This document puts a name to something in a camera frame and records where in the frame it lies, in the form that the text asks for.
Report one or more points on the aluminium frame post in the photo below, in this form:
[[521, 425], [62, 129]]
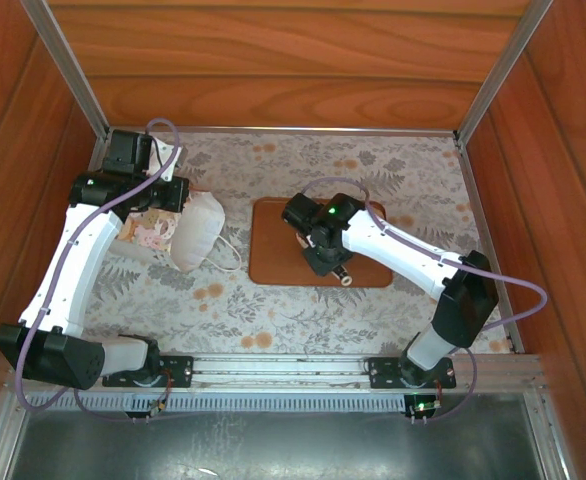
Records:
[[63, 65], [503, 65]]

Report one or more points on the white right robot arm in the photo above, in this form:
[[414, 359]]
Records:
[[403, 250]]

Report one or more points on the small circuit board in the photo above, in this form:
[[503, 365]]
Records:
[[157, 407]]

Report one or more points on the circuit board with green light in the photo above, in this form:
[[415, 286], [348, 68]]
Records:
[[423, 407]]

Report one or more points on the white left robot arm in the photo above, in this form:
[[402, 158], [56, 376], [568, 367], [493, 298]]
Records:
[[73, 260]]

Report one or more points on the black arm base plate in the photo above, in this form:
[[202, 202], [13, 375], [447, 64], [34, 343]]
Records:
[[380, 372], [178, 370]]

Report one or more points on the cartoon animal paper bag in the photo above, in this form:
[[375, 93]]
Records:
[[198, 230]]

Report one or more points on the brown rectangular tray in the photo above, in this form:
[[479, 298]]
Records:
[[278, 250]]

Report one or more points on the aluminium wall edge strip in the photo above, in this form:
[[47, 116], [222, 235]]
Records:
[[283, 131]]

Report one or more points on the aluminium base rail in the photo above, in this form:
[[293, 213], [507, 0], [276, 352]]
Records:
[[283, 370]]

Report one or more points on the grey metal sheet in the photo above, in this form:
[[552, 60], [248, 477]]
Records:
[[273, 450]]

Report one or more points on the floral patterned tablecloth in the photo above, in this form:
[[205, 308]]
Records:
[[298, 160]]

